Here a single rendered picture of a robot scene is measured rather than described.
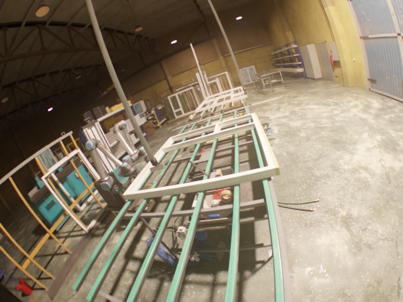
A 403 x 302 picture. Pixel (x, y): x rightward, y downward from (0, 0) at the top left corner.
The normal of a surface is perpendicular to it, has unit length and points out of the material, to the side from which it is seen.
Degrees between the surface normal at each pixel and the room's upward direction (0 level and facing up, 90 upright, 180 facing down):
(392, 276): 0
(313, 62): 90
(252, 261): 0
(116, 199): 90
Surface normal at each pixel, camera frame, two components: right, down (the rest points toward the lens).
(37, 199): 0.92, -0.23
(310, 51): -0.18, 0.47
